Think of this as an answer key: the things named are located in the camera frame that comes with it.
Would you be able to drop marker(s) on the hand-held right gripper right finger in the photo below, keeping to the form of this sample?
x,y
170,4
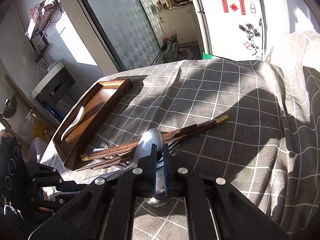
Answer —
x,y
166,177

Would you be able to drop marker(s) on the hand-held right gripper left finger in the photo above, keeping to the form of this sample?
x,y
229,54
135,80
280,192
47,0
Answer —
x,y
150,172

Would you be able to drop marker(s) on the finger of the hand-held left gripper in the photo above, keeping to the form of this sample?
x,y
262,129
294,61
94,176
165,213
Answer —
x,y
47,176
56,200

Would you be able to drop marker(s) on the small metal spoon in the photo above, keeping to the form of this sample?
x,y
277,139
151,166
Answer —
x,y
157,185

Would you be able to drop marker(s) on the metal fork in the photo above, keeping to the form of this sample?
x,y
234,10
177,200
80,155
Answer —
x,y
172,148

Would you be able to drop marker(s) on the dark wooden tray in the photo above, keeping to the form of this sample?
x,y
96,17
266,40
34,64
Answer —
x,y
100,105

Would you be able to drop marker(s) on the yellow bag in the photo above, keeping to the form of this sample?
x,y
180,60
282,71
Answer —
x,y
40,130

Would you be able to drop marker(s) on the white ceramic spoon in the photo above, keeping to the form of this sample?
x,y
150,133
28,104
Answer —
x,y
73,123

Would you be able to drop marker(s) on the dark round object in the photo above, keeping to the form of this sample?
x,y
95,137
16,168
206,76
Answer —
x,y
8,108

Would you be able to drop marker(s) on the blue plastic item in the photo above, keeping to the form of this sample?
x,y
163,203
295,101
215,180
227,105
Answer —
x,y
53,112

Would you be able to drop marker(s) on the grey side cabinet white top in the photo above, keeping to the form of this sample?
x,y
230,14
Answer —
x,y
53,82

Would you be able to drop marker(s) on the grey checked tablecloth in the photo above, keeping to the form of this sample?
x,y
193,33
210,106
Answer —
x,y
225,100

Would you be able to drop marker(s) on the plastic bags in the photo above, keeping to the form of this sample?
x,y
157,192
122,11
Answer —
x,y
170,46

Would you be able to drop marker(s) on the green plastic item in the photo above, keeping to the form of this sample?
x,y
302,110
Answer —
x,y
208,55

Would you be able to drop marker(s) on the patterned glass sliding door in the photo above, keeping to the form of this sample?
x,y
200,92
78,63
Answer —
x,y
120,25

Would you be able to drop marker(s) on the white kitchen cabinet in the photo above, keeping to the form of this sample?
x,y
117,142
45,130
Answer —
x,y
177,22

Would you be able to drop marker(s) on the white refrigerator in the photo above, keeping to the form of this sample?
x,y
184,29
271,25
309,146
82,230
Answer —
x,y
225,30

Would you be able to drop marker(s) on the group of condiment bottles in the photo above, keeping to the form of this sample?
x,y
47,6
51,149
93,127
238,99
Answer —
x,y
163,3

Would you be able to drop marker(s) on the group of picture magnets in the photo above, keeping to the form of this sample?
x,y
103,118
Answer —
x,y
250,30

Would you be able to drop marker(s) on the red long strip magnet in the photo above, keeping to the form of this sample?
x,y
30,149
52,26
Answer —
x,y
224,4
242,7

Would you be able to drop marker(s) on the red square magnet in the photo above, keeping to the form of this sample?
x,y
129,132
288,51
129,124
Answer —
x,y
233,7

